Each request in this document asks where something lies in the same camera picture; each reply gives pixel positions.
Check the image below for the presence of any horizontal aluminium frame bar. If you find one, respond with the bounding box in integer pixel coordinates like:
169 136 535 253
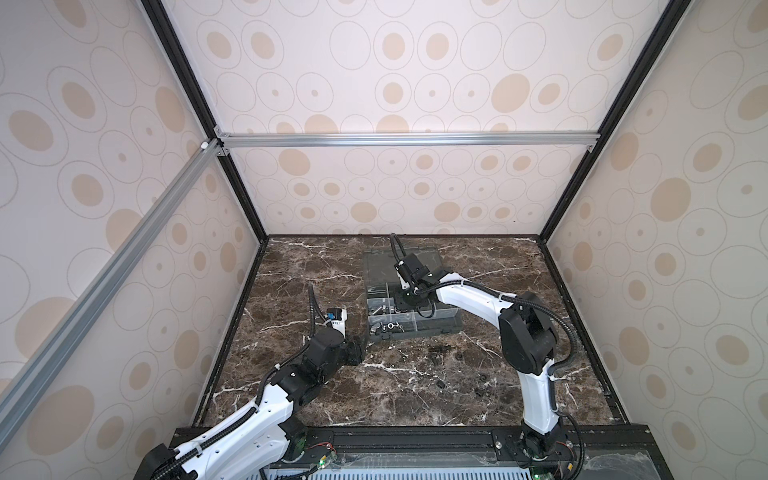
219 130 600 150

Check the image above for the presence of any diagonal aluminium frame bar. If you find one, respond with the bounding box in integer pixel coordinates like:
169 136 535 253
1 139 221 449

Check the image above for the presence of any clear grey compartment organizer box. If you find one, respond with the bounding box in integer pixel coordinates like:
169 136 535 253
362 249 463 343

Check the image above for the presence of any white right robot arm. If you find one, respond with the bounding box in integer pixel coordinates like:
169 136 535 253
394 254 559 436

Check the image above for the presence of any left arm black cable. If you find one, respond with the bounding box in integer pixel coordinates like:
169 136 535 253
149 283 331 480

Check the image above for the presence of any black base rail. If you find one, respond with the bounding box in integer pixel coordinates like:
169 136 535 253
155 424 673 480

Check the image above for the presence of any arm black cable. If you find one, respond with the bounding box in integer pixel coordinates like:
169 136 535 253
388 232 586 475
149 283 331 480

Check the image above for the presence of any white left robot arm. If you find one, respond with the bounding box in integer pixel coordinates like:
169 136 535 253
134 326 367 479

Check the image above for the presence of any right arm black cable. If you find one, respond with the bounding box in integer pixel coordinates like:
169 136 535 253
388 232 586 475

